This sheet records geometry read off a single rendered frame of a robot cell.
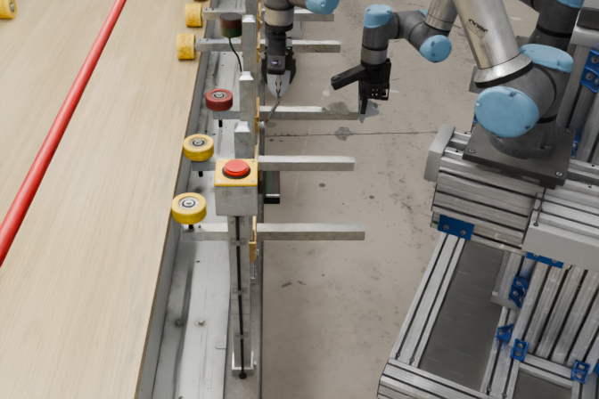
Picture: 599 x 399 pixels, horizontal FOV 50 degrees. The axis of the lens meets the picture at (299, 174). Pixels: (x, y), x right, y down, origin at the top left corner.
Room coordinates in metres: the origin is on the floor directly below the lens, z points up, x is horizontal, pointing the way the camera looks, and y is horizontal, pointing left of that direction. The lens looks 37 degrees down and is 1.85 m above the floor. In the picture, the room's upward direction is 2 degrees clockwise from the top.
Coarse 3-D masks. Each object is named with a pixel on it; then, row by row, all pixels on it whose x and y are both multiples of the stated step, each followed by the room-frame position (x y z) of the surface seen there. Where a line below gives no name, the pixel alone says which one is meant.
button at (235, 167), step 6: (228, 162) 0.85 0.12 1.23; (234, 162) 0.85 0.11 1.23; (240, 162) 0.85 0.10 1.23; (228, 168) 0.83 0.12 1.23; (234, 168) 0.83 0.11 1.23; (240, 168) 0.83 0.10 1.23; (246, 168) 0.84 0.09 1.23; (228, 174) 0.82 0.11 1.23; (234, 174) 0.82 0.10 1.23; (240, 174) 0.82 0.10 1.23
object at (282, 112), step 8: (216, 112) 1.62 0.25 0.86; (224, 112) 1.62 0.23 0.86; (232, 112) 1.62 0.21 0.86; (264, 112) 1.63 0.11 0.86; (280, 112) 1.63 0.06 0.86; (288, 112) 1.63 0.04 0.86; (296, 112) 1.63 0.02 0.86; (304, 112) 1.63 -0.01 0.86; (312, 112) 1.64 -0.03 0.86; (320, 112) 1.64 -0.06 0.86; (352, 112) 1.64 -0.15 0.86
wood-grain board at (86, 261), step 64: (64, 0) 2.31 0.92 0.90; (128, 0) 2.34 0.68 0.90; (192, 0) 2.36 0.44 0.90; (0, 64) 1.78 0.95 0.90; (64, 64) 1.80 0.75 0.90; (128, 64) 1.81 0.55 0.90; (192, 64) 1.83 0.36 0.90; (0, 128) 1.42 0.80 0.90; (128, 128) 1.44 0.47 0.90; (0, 192) 1.15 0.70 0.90; (64, 192) 1.16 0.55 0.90; (128, 192) 1.17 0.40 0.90; (64, 256) 0.95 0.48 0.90; (128, 256) 0.95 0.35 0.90; (0, 320) 0.78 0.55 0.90; (64, 320) 0.78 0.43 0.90; (128, 320) 0.79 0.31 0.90; (0, 384) 0.64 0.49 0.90; (64, 384) 0.64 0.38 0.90; (128, 384) 0.65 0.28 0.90
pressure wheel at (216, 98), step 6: (210, 90) 1.66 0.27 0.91; (216, 90) 1.66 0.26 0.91; (222, 90) 1.66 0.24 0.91; (228, 90) 1.66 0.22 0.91; (210, 96) 1.62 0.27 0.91; (216, 96) 1.63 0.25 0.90; (222, 96) 1.63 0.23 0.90; (228, 96) 1.62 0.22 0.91; (210, 102) 1.60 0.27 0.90; (216, 102) 1.59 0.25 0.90; (222, 102) 1.60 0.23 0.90; (228, 102) 1.61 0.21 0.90; (210, 108) 1.60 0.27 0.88; (216, 108) 1.59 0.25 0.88; (222, 108) 1.60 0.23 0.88; (228, 108) 1.61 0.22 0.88; (222, 120) 1.63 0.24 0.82; (222, 126) 1.63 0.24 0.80
